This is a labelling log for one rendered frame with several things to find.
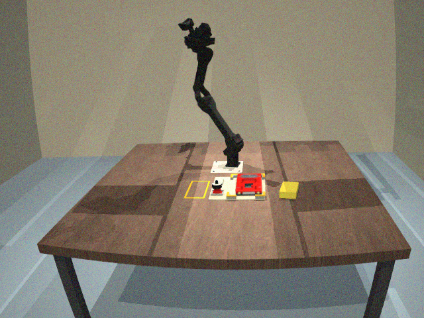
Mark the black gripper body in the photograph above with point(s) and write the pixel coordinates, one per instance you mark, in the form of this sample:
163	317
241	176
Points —
195	34

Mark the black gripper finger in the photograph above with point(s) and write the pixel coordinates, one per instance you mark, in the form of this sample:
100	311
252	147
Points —
192	42
184	25

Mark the yellow block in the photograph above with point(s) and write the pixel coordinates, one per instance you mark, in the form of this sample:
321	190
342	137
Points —
289	190

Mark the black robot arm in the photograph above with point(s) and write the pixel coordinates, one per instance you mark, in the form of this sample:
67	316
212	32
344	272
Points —
207	104

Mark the black and grey wheel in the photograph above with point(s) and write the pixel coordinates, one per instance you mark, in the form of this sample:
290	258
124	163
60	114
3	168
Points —
217	186

